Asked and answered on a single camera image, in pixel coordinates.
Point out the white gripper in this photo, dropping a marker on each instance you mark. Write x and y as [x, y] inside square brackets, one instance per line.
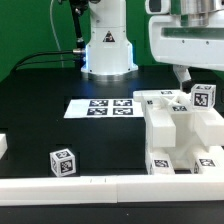
[187, 33]

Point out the small tagged cube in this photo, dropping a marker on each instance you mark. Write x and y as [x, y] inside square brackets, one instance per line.
[203, 96]

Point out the white chair seat block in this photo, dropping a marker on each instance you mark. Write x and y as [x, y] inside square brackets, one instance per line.
[186, 140]

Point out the white tagged block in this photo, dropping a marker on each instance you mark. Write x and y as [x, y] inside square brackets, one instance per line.
[158, 162]

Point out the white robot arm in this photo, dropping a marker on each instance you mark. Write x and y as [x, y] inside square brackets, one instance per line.
[109, 54]

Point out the white tagged sheet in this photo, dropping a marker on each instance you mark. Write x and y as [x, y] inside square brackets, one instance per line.
[103, 108]

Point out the white tagged cube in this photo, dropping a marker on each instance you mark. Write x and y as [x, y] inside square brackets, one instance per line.
[63, 162]

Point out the white block left edge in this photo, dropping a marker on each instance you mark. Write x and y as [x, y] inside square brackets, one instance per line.
[3, 145]

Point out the white front rail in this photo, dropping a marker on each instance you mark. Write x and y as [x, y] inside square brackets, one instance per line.
[111, 189]

